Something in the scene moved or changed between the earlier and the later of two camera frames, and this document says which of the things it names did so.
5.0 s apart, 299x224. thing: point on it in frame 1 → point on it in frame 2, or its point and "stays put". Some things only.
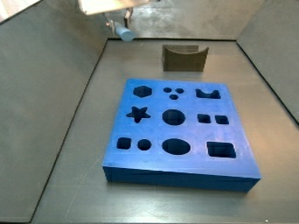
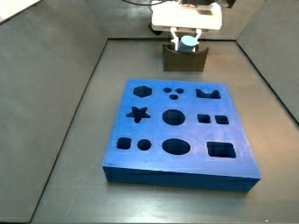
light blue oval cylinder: x=126 y=33 → x=188 y=42
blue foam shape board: x=178 y=137 stays put
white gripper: x=98 y=6 → x=173 y=15
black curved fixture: x=184 y=58 stays put
